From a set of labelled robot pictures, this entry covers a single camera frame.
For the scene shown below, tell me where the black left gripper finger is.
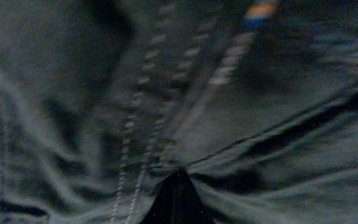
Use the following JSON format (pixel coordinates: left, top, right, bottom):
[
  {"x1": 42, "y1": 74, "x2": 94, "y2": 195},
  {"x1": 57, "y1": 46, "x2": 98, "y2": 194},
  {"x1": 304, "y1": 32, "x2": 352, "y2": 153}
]
[{"x1": 140, "y1": 169, "x2": 214, "y2": 224}]

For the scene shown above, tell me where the black t-shirt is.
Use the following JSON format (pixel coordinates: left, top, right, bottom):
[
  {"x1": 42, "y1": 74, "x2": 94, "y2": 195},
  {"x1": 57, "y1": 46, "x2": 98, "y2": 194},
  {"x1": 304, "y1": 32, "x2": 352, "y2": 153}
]
[{"x1": 0, "y1": 1, "x2": 358, "y2": 223}]

